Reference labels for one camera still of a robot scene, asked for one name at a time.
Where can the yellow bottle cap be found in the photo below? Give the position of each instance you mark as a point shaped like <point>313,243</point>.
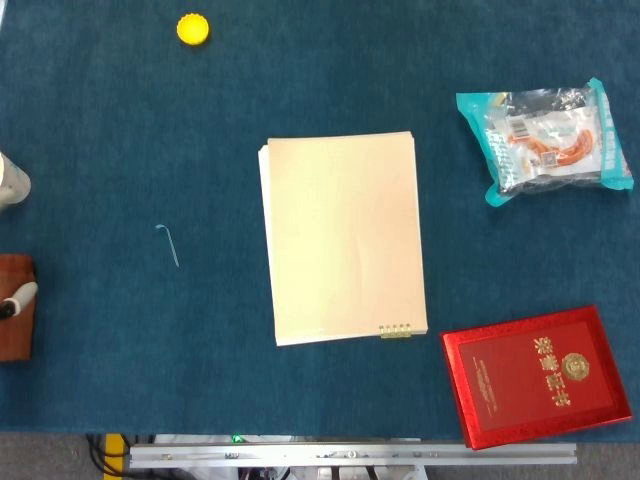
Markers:
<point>193,30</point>

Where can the cream paper stack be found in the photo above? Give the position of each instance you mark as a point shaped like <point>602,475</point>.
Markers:
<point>345,240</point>

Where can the red certificate folder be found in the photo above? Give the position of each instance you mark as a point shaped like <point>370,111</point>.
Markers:
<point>535,380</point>

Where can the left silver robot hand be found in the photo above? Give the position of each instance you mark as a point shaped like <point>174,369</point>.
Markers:
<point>20,296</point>

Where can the small yellow tab strip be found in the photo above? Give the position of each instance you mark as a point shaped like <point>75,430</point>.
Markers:
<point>395,331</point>

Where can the aluminium rail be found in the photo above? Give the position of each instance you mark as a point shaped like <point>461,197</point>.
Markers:
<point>350,454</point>

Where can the yellow tape strip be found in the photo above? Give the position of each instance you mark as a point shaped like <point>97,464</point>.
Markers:
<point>114,455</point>

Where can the green indicator light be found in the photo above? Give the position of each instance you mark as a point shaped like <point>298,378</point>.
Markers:
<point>237,439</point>

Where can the brown wooden block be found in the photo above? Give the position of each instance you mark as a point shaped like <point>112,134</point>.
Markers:
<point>15,335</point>

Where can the teal snack bag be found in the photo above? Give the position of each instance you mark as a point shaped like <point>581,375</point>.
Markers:
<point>545,145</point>

